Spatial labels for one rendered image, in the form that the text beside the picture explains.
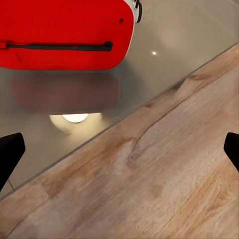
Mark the radio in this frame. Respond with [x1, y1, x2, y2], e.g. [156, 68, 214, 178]
[0, 0, 142, 70]

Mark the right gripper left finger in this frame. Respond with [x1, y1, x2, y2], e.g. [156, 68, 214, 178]
[0, 132, 25, 191]

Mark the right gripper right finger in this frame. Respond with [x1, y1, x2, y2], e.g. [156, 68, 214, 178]
[224, 132, 239, 172]

